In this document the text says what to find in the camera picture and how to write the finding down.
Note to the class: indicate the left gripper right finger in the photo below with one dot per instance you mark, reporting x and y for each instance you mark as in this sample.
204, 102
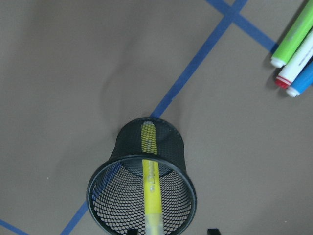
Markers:
213, 231

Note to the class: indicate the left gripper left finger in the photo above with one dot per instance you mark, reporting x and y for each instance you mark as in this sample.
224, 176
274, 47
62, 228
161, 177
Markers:
132, 232

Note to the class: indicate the yellow highlighter pen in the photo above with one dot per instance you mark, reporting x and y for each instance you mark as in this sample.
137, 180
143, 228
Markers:
151, 182

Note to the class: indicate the blue highlighter pen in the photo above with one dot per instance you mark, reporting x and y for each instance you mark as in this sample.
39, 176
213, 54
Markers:
302, 82

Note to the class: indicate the red marker pen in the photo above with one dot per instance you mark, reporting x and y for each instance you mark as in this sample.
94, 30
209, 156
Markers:
297, 62

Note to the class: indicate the green highlighter pen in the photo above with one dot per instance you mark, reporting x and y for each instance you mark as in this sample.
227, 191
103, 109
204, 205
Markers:
294, 37

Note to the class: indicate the black mesh pen cup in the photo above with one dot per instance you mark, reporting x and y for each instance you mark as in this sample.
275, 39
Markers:
148, 155

